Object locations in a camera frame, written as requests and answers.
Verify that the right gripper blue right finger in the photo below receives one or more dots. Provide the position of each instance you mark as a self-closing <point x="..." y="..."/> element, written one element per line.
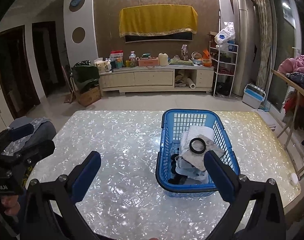
<point x="224" y="178"/>

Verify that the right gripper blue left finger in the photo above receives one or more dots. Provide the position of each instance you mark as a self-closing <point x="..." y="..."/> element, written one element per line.
<point x="82" y="176"/>

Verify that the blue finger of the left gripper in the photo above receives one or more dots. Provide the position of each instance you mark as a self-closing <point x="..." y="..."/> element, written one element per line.
<point x="36" y="153"/>
<point x="20" y="132"/>

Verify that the grey white fuzzy pad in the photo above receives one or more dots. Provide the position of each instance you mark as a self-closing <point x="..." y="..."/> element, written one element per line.
<point x="198" y="148"/>

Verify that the light blue cloth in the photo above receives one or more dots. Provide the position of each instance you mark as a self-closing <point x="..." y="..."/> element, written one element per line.
<point x="184" y="168"/>

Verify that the white waffle towel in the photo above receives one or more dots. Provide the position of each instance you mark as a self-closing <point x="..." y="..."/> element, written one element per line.
<point x="203" y="132"/>

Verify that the left hand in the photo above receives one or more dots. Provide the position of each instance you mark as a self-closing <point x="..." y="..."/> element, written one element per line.
<point x="11" y="205"/>

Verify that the grey chair with cover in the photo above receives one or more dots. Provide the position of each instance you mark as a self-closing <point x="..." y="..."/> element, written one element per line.
<point x="43" y="130"/>

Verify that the blue plastic basket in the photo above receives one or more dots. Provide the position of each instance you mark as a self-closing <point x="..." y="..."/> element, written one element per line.
<point x="176" y="121"/>

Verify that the white blue storage box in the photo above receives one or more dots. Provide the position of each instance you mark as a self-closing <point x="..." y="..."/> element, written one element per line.
<point x="253" y="96"/>

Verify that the white paper roll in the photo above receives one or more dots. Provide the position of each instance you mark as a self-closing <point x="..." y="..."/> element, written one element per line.
<point x="191" y="84"/>

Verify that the cream tv cabinet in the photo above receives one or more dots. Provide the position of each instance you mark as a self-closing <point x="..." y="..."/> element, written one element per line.
<point x="171" y="78"/>

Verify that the wooden side table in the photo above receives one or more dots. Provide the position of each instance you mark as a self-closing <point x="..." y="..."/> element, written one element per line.
<point x="292" y="105"/>

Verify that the orange bag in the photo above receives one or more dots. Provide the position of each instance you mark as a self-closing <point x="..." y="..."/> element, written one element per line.
<point x="206" y="58"/>

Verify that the silver air conditioner tower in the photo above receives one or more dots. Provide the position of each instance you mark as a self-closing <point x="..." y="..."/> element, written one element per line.
<point x="244" y="27"/>

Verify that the white metal shelf rack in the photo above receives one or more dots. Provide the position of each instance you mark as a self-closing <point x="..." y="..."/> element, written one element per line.
<point x="224" y="58"/>

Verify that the pink clothes pile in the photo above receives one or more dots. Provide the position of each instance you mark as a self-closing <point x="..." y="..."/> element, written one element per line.
<point x="291" y="65"/>

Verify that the cream plastic jug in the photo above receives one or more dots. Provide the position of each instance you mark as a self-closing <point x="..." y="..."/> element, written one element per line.
<point x="163" y="59"/>

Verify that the pink box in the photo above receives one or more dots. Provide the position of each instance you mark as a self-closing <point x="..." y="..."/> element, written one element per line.
<point x="148" y="62"/>

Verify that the white plastic bag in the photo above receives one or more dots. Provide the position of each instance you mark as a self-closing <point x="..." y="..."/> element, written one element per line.
<point x="226" y="34"/>

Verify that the yellow cloth tv cover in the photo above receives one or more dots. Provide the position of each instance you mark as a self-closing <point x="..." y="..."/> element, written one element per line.
<point x="157" y="20"/>

